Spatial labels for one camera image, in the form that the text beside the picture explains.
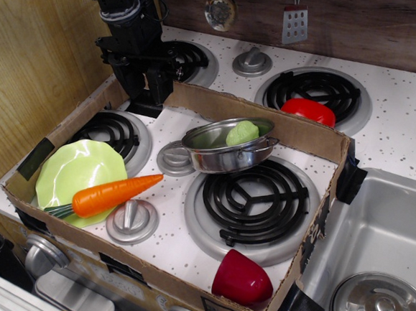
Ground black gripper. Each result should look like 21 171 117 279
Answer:
96 8 176 105

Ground orange plastic toy carrot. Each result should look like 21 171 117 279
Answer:
45 175 164 219

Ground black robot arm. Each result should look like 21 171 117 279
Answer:
95 0 176 105

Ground light green plastic plate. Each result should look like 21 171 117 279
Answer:
35 139 127 210

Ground back left black burner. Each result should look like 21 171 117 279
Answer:
163 40 219 88

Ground black burner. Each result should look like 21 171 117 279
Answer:
254 66 372 136
163 40 219 88
184 157 320 267
67 110 152 177

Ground front left black burner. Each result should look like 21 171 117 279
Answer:
67 110 152 177

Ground middle silver stove knob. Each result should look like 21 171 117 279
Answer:
157 141 195 177

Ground silver stove knob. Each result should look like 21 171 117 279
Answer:
106 199 159 245
157 141 195 177
232 47 272 78

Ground small steel pan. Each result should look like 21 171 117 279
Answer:
181 117 279 174

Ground hanging silver slotted spoon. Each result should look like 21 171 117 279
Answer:
204 0 238 32

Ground back silver stove knob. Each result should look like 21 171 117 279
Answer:
232 47 272 78

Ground green toy vegetable piece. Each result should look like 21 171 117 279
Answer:
226 120 260 146

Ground front silver stove knob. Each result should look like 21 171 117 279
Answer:
106 199 159 245

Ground hanging silver spatula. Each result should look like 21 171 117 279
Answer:
281 0 308 45

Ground bright red plastic bowl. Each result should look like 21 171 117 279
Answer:
281 98 336 128

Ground brown cardboard fence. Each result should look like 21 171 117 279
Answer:
4 77 356 311

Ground front right black burner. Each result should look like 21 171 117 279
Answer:
184 157 320 267

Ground back right black burner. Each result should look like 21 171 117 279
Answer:
254 66 372 136

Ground left silver oven knob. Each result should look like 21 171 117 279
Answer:
24 234 70 279

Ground dark red plastic cup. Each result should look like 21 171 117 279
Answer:
211 249 274 307

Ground grey plastic sink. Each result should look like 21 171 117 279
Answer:
302 169 416 311

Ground silver oven door handle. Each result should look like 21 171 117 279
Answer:
34 271 116 311

